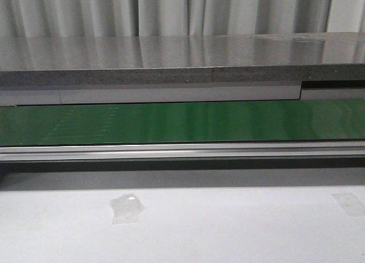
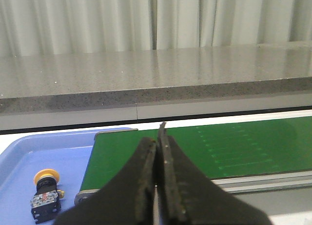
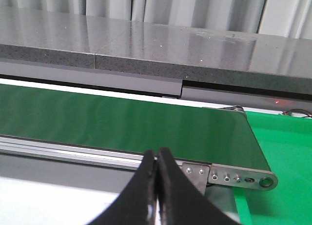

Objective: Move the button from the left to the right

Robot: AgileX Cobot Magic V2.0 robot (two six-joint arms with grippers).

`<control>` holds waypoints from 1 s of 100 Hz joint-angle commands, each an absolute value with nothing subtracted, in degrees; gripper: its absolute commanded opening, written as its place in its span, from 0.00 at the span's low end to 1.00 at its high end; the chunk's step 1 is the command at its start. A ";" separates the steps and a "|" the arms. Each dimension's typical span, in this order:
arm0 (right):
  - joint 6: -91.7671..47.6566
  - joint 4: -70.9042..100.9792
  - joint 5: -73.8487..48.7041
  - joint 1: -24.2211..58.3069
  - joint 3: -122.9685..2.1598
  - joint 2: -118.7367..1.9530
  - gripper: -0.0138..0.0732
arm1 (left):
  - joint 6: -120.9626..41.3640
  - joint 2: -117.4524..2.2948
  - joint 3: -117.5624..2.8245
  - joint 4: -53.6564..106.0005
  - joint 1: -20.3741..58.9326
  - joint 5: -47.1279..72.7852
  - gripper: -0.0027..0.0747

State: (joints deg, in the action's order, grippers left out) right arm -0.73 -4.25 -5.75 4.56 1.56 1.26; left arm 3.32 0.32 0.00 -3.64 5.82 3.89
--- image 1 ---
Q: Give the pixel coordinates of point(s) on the clear tape patch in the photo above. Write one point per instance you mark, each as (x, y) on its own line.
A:
(126, 209)

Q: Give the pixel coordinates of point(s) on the grey conveyor back guard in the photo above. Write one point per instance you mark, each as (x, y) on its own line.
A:
(188, 92)

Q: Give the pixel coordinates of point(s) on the green conveyor belt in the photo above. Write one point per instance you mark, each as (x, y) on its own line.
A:
(279, 120)

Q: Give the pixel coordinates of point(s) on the clear tape strip right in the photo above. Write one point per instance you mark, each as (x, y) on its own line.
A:
(350, 204)

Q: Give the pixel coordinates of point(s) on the white pleated curtain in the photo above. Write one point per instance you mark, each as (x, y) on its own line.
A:
(101, 18)

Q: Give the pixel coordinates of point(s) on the aluminium conveyor front rail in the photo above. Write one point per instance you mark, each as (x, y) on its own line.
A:
(183, 150)

